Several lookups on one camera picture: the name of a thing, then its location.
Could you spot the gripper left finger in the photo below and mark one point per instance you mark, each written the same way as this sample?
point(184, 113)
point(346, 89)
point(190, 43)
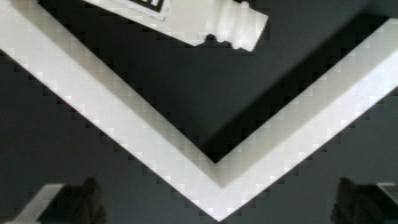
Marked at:
point(64, 204)

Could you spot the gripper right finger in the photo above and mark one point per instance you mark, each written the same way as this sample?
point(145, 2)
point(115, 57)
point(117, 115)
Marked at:
point(364, 206)

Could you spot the white workspace border frame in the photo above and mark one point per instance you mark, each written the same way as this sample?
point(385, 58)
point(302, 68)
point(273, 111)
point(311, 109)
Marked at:
point(216, 132)

